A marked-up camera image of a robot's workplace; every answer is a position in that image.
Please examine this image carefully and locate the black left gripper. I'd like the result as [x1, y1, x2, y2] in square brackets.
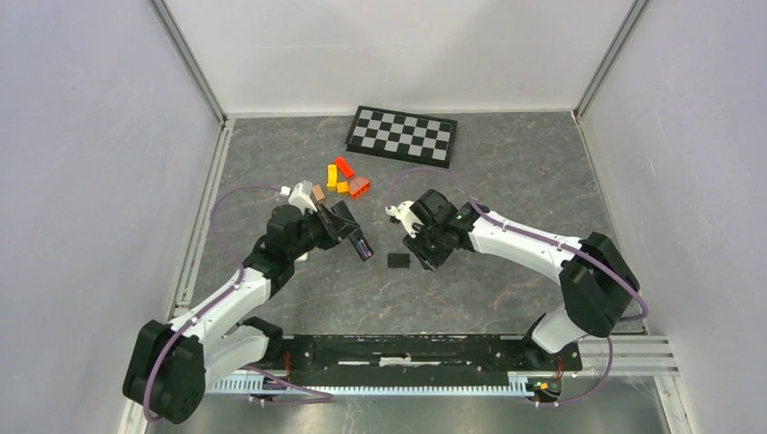
[288, 202, 359, 260]

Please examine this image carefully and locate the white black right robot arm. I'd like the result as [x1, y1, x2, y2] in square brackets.
[385, 189, 648, 369]

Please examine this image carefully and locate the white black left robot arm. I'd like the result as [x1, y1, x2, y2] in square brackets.
[122, 201, 372, 424]

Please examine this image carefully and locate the brown cylinder block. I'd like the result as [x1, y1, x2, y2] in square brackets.
[311, 184, 326, 203]

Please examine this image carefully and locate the orange toy block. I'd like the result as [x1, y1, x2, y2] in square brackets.
[348, 176, 370, 200]

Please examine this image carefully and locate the yellow toy block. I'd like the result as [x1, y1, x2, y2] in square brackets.
[326, 164, 338, 192]

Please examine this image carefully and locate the red toy block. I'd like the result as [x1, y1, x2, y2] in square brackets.
[334, 156, 355, 179]

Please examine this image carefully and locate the black white checkerboard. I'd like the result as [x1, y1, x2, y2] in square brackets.
[345, 106, 458, 169]

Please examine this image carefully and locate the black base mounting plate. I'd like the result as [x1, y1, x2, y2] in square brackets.
[257, 334, 582, 387]

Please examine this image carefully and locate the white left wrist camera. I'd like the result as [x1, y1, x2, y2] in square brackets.
[279, 180, 317, 212]

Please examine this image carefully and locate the grey slotted cable duct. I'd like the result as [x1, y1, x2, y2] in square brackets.
[207, 372, 534, 398]

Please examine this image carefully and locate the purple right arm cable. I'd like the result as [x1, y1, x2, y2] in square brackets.
[386, 167, 650, 407]

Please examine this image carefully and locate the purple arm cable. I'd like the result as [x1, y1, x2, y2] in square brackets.
[142, 184, 289, 423]
[386, 167, 650, 407]

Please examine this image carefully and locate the aluminium frame rail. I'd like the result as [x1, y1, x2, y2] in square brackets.
[578, 335, 679, 377]

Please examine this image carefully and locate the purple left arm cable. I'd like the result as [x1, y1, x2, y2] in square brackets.
[142, 184, 289, 423]

